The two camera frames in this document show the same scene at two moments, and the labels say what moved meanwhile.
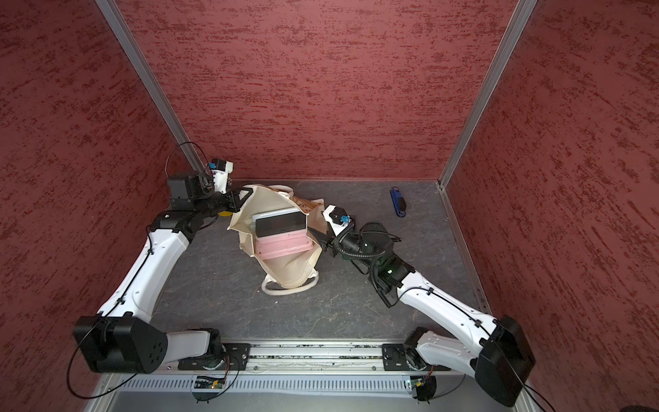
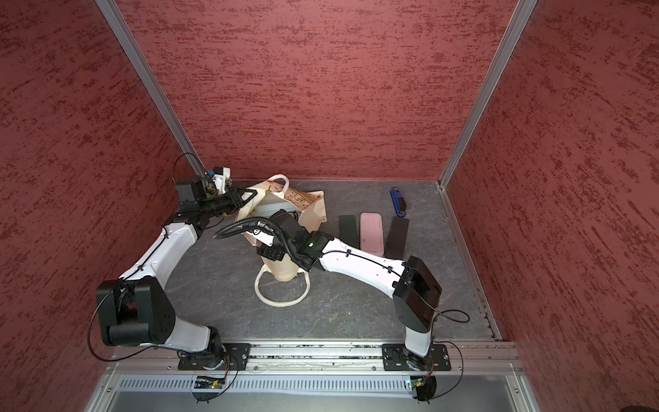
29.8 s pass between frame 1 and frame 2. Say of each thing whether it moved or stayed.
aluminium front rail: stayed
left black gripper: stayed
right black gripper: moved
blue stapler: stayed
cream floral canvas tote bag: moved
